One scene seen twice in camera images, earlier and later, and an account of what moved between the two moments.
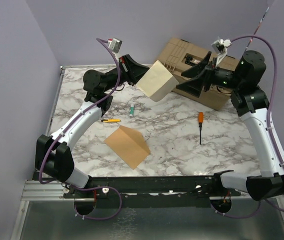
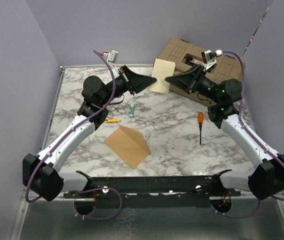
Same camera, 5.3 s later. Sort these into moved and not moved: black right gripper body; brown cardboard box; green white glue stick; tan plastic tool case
Moved: black right gripper body
Not moved: tan plastic tool case; green white glue stick; brown cardboard box
